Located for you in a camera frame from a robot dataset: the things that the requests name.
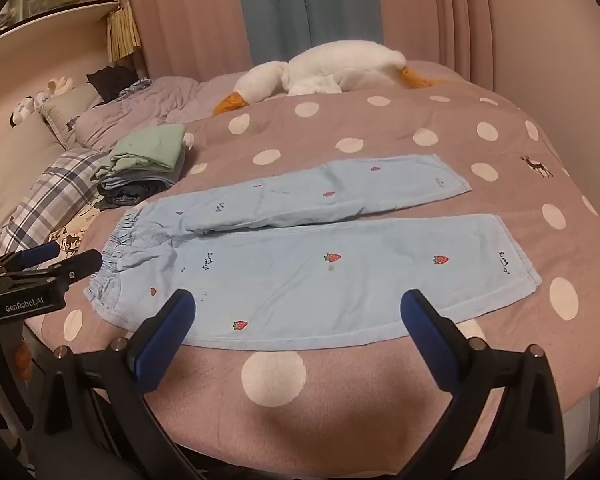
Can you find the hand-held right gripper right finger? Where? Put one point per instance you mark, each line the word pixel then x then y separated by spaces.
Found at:
pixel 423 341

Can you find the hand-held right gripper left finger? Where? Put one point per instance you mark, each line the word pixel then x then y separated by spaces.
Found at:
pixel 164 341

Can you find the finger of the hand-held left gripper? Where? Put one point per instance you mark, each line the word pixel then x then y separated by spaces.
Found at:
pixel 40 252
pixel 77 264

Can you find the light blue strawberry print pants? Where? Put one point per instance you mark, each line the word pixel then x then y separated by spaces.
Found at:
pixel 300 280

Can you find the person's left hand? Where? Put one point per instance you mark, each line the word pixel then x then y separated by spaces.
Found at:
pixel 23 363

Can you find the cartoon print sheet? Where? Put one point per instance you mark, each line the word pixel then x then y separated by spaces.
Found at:
pixel 75 232

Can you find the plaid pillow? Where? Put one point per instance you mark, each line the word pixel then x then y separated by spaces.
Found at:
pixel 50 195

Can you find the dark folded jeans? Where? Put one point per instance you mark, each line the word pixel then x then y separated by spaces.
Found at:
pixel 125 197

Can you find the beige padded headboard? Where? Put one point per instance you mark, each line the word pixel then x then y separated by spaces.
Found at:
pixel 15 150

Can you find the blue folded garment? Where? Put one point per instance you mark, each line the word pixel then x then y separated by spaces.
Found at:
pixel 152 180

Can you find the green folded garment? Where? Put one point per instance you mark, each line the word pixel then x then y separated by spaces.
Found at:
pixel 147 147

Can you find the black and white plush toy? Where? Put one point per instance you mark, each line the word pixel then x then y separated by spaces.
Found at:
pixel 22 109

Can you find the grey-green pillow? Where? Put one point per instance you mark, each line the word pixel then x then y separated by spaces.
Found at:
pixel 70 107

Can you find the white small plush toy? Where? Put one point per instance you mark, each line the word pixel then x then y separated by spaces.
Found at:
pixel 57 87

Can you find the purple quilt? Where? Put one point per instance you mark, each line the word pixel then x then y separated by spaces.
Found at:
pixel 145 110

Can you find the plaid shirt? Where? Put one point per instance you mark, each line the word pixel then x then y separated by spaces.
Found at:
pixel 135 89

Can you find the dark cloth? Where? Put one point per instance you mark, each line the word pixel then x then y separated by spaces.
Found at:
pixel 111 81

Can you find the pink polka dot blanket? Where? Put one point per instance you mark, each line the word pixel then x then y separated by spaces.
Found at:
pixel 360 130

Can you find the pink curtain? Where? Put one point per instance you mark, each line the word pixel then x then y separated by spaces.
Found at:
pixel 190 15

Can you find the white goose plush toy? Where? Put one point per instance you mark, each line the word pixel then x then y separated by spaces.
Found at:
pixel 340 65

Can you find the blue curtain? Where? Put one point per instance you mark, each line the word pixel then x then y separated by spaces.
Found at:
pixel 305 5

